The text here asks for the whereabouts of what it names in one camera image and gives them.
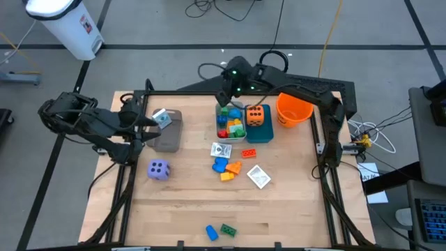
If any grey floor stand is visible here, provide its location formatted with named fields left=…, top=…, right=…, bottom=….
left=0, top=70, right=42, bottom=87

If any backlit keyboard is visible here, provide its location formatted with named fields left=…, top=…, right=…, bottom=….
left=413, top=197, right=446, bottom=244

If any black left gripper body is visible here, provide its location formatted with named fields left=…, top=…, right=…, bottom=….
left=118, top=99, right=146, bottom=142

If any black and white card box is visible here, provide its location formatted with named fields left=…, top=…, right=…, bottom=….
left=210, top=142, right=233, bottom=160

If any grey plastic tray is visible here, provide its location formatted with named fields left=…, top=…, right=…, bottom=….
left=146, top=108, right=184, bottom=153

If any black chair base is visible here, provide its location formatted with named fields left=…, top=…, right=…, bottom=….
left=0, top=108, right=15, bottom=130

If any clear grey plastic bin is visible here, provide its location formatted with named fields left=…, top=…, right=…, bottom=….
left=214, top=100, right=247, bottom=144

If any dark grey desk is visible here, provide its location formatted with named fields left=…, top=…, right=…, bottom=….
left=406, top=178, right=446, bottom=251

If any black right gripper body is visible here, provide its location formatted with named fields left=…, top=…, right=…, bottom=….
left=217, top=66, right=250, bottom=97

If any orange pumpkin bucket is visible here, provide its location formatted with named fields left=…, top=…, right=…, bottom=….
left=275, top=92, right=315, bottom=129

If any white floor cable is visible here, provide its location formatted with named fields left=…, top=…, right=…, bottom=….
left=0, top=20, right=37, bottom=66

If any yellow floor cable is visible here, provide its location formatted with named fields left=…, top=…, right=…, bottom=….
left=0, top=33, right=41, bottom=75

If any black desk leg bar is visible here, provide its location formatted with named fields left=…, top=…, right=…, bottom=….
left=362, top=160, right=423, bottom=196

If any black left base cable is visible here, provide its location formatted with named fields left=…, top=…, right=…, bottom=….
left=86, top=160, right=119, bottom=200

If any yellow hanging cable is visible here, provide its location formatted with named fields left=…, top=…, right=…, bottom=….
left=316, top=0, right=345, bottom=79

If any black computer case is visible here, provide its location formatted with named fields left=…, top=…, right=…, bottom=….
left=264, top=71, right=357, bottom=121

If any black hanging coiled cable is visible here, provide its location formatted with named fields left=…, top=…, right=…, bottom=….
left=258, top=0, right=290, bottom=76

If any white trash bin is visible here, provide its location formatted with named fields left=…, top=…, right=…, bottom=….
left=24, top=0, right=105, bottom=62

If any black tangled floor cable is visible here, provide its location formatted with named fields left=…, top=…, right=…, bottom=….
left=183, top=0, right=259, bottom=22

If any black aluminium rig frame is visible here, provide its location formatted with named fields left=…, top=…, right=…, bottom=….
left=83, top=78, right=376, bottom=251

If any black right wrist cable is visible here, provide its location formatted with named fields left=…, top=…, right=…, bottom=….
left=197, top=62, right=229, bottom=82

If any yellow power plug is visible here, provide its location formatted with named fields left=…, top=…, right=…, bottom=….
left=358, top=133, right=373, bottom=149

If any white looped cable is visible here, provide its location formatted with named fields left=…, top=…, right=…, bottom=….
left=347, top=118, right=397, bottom=155

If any silver-backed playing card box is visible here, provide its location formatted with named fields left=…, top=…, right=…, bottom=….
left=246, top=164, right=272, bottom=190

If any teal plastic tray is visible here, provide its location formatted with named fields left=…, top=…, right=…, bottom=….
left=244, top=104, right=275, bottom=145

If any white paper sheet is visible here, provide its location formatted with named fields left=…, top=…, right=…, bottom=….
left=365, top=190, right=390, bottom=205
left=356, top=162, right=381, bottom=183

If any large blue toy block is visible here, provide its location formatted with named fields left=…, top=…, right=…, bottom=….
left=211, top=156, right=229, bottom=174

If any orange toy block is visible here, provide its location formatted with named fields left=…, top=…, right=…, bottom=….
left=225, top=160, right=243, bottom=176

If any black device on desk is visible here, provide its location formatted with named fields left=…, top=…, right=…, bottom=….
left=420, top=77, right=446, bottom=127

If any orange foam die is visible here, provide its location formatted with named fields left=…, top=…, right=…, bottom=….
left=245, top=105, right=266, bottom=128

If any purple foam die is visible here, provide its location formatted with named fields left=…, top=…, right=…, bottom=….
left=146, top=158, right=171, bottom=181

